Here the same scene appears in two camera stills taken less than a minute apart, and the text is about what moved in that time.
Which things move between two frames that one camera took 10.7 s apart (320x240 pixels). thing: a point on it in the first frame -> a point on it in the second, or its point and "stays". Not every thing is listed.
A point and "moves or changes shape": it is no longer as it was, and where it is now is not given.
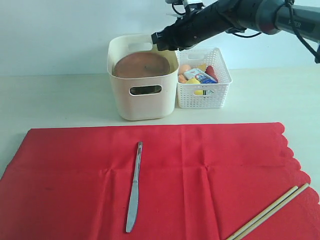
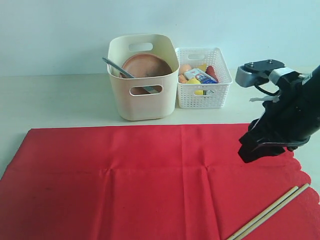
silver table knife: (133, 201) -> (117, 67)
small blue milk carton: (200, 75) stays
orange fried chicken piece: (181, 79) stays
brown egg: (183, 68) stays
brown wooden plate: (141, 64) moves or changes shape
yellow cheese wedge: (203, 67) stays
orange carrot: (210, 71) stays
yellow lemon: (193, 81) stays
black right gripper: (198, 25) -> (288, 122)
